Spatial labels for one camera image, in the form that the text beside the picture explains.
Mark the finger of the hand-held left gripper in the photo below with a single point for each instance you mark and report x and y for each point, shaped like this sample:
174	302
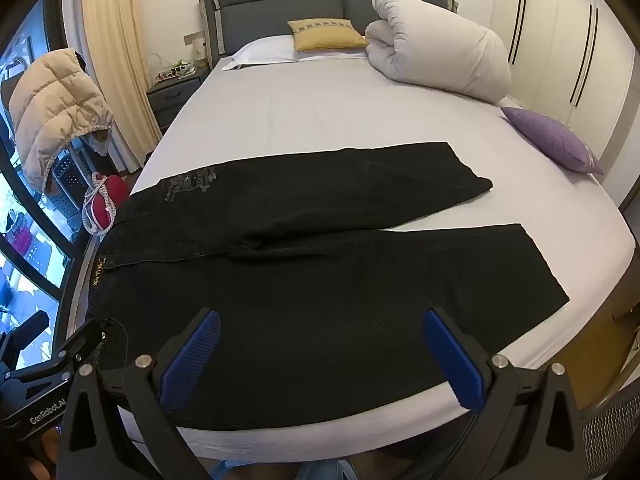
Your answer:
82	345

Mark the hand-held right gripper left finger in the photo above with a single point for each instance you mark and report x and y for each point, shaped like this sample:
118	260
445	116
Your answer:
192	355

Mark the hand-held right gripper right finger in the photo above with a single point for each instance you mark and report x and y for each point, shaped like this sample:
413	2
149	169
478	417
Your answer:
452	360

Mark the black pants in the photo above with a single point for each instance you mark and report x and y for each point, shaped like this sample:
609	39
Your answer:
310	270

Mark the window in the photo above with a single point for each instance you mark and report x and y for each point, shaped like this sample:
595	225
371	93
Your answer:
25	240

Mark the red bag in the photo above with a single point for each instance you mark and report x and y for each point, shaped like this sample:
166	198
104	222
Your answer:
107	200

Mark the dark perforated basket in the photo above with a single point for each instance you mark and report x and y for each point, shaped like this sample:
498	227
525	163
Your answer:
67	190

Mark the blue stool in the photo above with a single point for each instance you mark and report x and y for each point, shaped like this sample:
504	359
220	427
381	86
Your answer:
320	471

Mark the black bag on floor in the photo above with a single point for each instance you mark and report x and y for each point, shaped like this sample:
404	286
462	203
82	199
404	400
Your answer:
612	430

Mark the beige puffer jacket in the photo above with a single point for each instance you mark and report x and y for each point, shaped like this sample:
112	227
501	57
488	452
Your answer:
55	105

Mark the purple cushion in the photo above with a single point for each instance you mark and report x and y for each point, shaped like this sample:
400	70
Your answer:
555	140

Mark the grey nightstand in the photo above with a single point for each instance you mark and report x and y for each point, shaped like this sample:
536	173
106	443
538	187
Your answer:
172	97

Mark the bed with white sheet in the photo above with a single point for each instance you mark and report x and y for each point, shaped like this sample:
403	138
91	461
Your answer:
325	110

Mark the cream curtain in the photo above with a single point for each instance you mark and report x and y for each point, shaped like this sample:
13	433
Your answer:
120	60

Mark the white pillow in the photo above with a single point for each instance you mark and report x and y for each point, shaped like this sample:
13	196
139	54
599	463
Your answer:
265	50

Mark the yellow pillow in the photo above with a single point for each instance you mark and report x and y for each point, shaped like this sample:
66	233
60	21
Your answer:
325	35

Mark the white wardrobe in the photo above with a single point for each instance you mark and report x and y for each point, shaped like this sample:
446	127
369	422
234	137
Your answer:
555	25

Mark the grey padded headboard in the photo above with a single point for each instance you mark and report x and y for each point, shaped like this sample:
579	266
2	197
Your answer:
280	5

